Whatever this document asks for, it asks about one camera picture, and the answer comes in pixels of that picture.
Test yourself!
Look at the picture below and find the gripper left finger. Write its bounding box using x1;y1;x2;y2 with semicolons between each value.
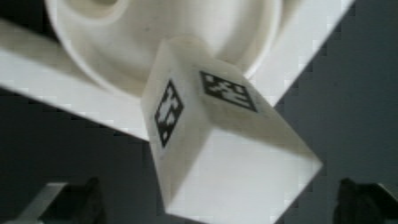
7;177;107;224

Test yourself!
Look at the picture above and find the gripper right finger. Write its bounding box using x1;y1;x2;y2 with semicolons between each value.
336;178;398;224

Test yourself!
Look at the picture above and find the white stool leg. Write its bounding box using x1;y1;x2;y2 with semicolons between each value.
142;38;322;224

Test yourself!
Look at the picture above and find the white round stool seat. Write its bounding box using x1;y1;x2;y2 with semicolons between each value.
44;0;282;97

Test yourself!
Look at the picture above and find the white U-shaped barrier wall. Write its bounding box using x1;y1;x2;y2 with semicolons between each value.
0;0;355;139

